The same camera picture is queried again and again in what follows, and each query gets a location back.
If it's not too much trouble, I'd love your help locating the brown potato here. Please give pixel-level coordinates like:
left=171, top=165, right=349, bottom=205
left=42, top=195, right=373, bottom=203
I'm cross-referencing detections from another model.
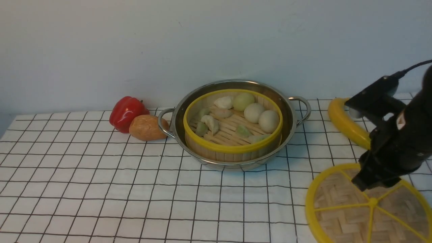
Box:
left=129, top=115, right=167, bottom=141

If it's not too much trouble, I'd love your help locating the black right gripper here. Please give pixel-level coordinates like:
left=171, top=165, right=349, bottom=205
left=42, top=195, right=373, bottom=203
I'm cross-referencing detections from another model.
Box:
left=351, top=117, right=429, bottom=192

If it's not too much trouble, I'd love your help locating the beige dumpling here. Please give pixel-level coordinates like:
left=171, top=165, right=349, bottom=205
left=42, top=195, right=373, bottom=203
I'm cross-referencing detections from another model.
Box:
left=212, top=108, right=233, bottom=118

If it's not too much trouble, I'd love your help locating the stainless steel two-handled pot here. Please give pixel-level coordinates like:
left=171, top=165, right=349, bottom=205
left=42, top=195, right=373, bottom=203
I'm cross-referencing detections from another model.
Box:
left=158, top=79, right=311, bottom=172

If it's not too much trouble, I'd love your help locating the pale green dumpling right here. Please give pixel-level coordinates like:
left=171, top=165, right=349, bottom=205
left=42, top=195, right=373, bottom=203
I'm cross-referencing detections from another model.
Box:
left=247, top=134, right=271, bottom=144

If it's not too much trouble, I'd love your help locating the white-green pleated dumpling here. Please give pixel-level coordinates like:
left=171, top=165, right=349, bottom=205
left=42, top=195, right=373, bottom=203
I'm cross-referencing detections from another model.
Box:
left=200, top=115, right=219, bottom=135

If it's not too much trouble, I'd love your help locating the green dumpling at left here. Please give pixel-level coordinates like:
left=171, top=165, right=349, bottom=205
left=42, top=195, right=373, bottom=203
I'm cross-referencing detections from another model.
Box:
left=197, top=108, right=211, bottom=120

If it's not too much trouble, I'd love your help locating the white black-grid tablecloth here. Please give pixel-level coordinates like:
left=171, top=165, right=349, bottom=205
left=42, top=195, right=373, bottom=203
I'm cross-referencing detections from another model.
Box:
left=0, top=99, right=364, bottom=243

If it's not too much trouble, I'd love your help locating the red bell pepper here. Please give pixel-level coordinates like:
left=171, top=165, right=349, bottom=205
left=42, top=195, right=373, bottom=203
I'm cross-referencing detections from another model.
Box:
left=109, top=96, right=150, bottom=134

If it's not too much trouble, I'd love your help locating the white round bun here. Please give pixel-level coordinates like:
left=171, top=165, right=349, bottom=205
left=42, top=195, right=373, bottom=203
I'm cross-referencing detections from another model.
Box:
left=244, top=103, right=266, bottom=124

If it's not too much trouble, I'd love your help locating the green dumpling front left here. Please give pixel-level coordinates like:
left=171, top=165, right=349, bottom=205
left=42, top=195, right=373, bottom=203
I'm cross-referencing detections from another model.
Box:
left=195, top=121, right=208, bottom=137

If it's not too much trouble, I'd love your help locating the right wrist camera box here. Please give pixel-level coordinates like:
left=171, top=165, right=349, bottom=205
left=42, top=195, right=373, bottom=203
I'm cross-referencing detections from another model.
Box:
left=345, top=75, right=406, bottom=127

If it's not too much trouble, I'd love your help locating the yellow-rimmed bamboo steamer basket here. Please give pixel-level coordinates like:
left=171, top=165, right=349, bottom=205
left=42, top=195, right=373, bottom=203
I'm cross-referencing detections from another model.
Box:
left=183, top=89, right=283, bottom=163

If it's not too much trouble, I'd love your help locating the green dumpling centre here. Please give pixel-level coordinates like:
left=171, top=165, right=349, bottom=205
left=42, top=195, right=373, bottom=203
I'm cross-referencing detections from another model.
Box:
left=236, top=124, right=252, bottom=138

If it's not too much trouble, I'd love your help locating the cream round bun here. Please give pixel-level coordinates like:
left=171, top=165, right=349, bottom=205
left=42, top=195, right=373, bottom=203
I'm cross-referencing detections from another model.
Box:
left=258, top=110, right=279, bottom=134

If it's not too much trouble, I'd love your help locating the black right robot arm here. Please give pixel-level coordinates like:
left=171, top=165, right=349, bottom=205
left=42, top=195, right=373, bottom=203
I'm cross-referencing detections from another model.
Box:
left=345, top=60, right=432, bottom=192

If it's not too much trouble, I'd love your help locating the white pleated dumpling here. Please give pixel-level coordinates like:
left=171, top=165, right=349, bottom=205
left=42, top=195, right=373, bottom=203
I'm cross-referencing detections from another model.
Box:
left=214, top=96, right=234, bottom=109

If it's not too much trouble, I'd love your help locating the yellow-rimmed woven steamer lid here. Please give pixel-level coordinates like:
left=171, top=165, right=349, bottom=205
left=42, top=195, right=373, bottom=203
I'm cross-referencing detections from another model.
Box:
left=305, top=163, right=432, bottom=243

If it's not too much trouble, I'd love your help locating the yellow banana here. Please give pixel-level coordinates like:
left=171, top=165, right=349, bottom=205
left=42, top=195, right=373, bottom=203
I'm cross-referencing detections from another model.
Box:
left=327, top=98, right=371, bottom=150

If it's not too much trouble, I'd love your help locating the pale green round bun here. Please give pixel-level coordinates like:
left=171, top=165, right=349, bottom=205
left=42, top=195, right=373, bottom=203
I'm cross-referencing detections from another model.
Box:
left=233, top=92, right=255, bottom=112

